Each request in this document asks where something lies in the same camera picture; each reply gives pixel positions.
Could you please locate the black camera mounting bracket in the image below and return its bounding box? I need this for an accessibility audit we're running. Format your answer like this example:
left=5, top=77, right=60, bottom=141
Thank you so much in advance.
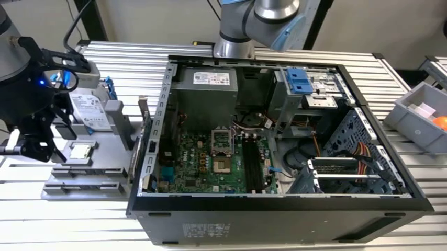
left=18, top=36, right=90, bottom=74

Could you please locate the aluminium side rack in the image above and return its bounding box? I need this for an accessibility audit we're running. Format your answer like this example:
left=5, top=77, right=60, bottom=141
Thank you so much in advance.
left=416, top=55, right=447, bottom=92

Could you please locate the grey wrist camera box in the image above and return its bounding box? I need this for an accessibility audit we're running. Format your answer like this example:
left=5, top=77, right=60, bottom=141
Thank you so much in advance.
left=77, top=62, right=101, bottom=89

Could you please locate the grey power supply unit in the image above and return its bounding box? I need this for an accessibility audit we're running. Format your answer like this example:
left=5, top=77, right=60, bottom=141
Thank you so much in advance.
left=170, top=65, right=240, bottom=133

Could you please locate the black metal frame post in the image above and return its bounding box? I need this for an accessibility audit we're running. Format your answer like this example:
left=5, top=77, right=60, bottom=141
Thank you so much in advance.
left=70, top=0, right=109, bottom=42
left=301, top=0, right=334, bottom=52

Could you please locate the black case fan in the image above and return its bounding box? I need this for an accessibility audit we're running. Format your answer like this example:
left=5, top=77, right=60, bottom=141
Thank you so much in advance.
left=160, top=101, right=181, bottom=164

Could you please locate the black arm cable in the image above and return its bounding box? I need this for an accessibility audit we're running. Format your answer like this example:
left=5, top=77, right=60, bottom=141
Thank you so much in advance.
left=62, top=0, right=94, bottom=57

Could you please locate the black RAM slot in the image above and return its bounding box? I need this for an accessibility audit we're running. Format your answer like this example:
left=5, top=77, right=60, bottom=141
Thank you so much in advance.
left=250, top=136, right=262, bottom=193
left=245, top=136, right=258, bottom=193
left=241, top=136, right=254, bottom=193

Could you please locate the black looped cable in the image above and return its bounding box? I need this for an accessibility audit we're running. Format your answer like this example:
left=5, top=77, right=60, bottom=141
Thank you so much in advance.
left=281, top=142, right=314, bottom=181

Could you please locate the RAM memory stick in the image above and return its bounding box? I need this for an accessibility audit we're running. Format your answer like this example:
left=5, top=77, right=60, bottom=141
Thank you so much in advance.
left=44, top=184, right=125, bottom=191

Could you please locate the power supply wire bundle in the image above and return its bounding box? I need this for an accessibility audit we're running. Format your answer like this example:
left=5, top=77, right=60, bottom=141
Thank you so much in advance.
left=232, top=111, right=276, bottom=133

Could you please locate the orange red yellow wire bundle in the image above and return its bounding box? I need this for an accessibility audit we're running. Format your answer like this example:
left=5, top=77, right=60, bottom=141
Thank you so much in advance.
left=292, top=119, right=373, bottom=184

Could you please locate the green graphics card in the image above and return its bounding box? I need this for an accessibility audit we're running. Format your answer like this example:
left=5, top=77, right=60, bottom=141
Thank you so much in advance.
left=128, top=94, right=154, bottom=181

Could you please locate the small white box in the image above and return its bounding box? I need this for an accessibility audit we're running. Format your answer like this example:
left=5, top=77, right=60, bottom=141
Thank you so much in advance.
left=407, top=102, right=437, bottom=118

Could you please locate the orange ball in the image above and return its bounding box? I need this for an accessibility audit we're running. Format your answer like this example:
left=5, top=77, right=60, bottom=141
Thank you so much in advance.
left=431, top=116, right=447, bottom=131

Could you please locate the hard disk in blue carrier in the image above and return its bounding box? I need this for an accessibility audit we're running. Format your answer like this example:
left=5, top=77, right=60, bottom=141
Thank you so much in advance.
left=68, top=77, right=117, bottom=133

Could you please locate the small silver gripper fitting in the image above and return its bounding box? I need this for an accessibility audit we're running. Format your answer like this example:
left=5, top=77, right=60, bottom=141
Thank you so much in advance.
left=0, top=129, right=22, bottom=155

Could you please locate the CPU socket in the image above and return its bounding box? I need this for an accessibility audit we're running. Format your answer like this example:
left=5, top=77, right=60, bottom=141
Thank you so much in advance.
left=212, top=156, right=233, bottom=173

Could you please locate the grey hard disk bay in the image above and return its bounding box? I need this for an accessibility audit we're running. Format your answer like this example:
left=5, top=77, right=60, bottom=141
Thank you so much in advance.
left=288, top=156, right=384, bottom=195

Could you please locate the metal socket cover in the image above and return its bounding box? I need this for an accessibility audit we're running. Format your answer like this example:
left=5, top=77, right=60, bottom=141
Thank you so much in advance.
left=210, top=128, right=233, bottom=155

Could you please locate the silver CPU chip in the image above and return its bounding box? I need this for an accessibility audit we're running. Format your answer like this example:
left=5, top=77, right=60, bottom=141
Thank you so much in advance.
left=68, top=144, right=94, bottom=159

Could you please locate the grey plastic parts rack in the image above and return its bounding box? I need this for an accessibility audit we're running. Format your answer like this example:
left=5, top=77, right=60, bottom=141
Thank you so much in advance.
left=40, top=100, right=140, bottom=202

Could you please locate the black open PC case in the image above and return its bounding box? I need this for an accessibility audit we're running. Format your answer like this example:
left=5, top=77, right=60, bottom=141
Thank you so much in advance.
left=125, top=53, right=436, bottom=246

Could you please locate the green Dell motherboard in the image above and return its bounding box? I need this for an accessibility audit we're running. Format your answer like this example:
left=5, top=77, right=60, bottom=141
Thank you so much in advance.
left=154, top=130, right=280, bottom=195

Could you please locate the grey plastic bin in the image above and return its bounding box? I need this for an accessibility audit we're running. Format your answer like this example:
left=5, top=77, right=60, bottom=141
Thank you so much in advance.
left=382, top=81, right=447, bottom=155

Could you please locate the blue plastic drive latch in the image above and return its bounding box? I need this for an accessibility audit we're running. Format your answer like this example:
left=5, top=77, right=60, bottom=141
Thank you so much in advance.
left=284, top=67, right=310, bottom=95

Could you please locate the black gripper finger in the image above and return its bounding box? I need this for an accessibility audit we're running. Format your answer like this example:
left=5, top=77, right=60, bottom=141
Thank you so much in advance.
left=50, top=93, right=78, bottom=140
left=20, top=114, right=69, bottom=164

